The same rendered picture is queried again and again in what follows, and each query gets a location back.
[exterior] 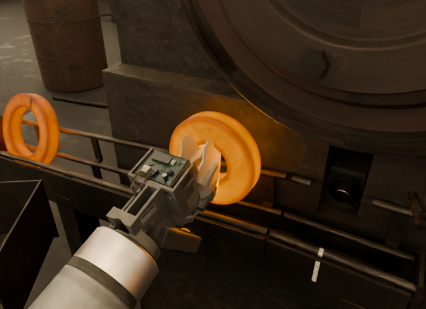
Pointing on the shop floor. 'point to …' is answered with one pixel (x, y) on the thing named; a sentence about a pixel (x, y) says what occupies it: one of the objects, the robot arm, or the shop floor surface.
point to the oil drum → (66, 38)
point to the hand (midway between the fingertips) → (213, 149)
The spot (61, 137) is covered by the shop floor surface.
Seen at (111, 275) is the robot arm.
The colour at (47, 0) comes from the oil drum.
